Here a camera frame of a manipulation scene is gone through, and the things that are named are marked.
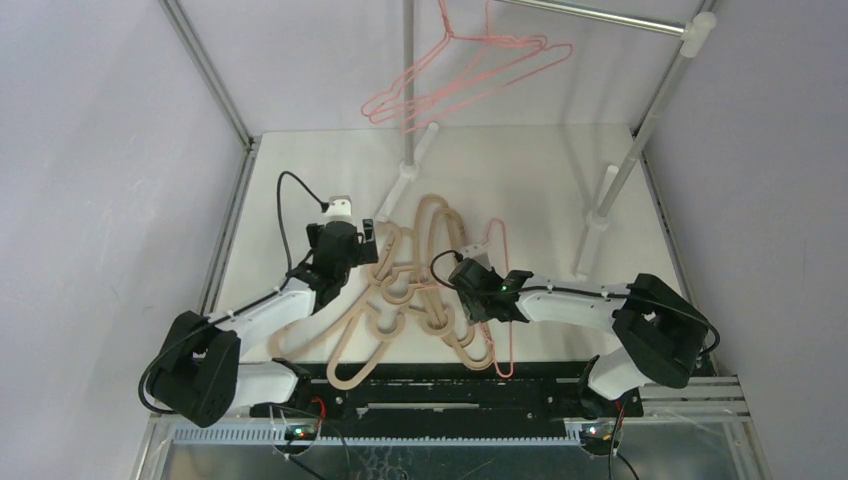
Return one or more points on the left controller board with wires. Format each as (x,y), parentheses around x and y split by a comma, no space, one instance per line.
(305,424)

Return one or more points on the controller board with wires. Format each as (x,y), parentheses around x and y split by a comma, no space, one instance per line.
(604,440)
(305,424)

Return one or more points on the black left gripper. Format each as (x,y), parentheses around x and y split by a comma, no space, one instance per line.
(368,250)

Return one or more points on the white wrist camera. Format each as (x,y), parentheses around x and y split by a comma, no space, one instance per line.
(477,251)
(338,208)

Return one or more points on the silver clothes rack frame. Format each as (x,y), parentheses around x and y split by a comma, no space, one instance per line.
(530,63)

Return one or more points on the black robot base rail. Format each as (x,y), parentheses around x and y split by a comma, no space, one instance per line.
(447,403)

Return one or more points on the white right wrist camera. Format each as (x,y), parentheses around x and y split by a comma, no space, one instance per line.
(477,251)

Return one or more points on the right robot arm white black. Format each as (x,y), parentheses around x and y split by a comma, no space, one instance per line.
(661,335)

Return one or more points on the right controller board with wires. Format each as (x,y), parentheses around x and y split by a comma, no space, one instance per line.
(604,440)

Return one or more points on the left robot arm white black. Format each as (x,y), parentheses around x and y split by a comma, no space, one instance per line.
(200,373)

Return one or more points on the beige plastic hanger leftmost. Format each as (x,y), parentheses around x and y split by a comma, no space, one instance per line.
(319,332)

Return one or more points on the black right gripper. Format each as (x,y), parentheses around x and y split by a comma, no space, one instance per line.
(465,281)

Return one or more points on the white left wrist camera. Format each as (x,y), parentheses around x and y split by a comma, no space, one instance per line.
(338,208)

